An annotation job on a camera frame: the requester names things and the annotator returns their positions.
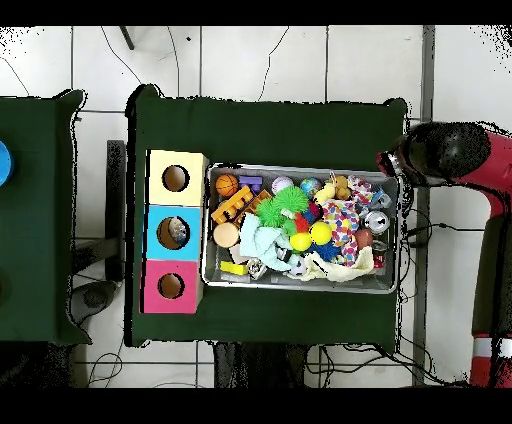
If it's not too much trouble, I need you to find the white baseball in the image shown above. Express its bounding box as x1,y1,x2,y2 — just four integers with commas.
271,175,295,196

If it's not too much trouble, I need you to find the green spiky ball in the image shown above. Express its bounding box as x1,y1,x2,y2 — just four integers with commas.
274,185,311,217

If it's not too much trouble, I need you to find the dark green table cloth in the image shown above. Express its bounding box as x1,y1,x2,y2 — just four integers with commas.
124,83,409,348
0,88,94,346

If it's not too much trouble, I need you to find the wooden box with three holes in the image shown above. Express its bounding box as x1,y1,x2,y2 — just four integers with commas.
138,148,210,315

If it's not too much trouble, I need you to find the mint green cloth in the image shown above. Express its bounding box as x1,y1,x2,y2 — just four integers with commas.
238,212,301,272

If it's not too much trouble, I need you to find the wire mesh bin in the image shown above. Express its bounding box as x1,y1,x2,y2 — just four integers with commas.
201,161,403,295

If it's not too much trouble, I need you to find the large yellow ball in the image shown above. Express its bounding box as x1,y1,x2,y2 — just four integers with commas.
308,220,333,246

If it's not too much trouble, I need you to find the silver drink can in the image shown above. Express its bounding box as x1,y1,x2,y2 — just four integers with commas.
362,209,390,235

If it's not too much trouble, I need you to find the orange toy brick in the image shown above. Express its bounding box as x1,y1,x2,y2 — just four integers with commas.
210,185,255,225

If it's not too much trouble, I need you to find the cream cloth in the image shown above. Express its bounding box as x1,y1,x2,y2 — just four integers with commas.
299,245,377,283

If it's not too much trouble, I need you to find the colourful dotted cloth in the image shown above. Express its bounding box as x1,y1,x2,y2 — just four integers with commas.
320,198,361,266

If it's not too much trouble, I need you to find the blue round object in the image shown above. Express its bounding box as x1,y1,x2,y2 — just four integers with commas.
0,139,15,188

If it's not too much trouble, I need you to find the orange mini basketball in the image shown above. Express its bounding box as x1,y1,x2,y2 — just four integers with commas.
214,173,240,199

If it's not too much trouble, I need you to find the black cable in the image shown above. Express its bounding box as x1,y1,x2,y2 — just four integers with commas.
403,222,487,238

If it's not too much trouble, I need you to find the dark metal leg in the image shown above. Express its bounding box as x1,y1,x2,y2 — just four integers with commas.
118,25,136,51

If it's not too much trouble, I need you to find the yellow plush duck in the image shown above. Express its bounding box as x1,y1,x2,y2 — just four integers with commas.
313,181,337,205

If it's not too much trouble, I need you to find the globe print ball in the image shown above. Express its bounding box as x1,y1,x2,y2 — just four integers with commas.
299,176,323,198

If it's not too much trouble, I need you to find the blue silver foil packet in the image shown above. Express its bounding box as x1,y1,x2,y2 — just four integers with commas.
167,218,190,246

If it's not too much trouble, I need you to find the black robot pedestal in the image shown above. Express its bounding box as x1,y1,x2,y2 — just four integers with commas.
213,341,309,388

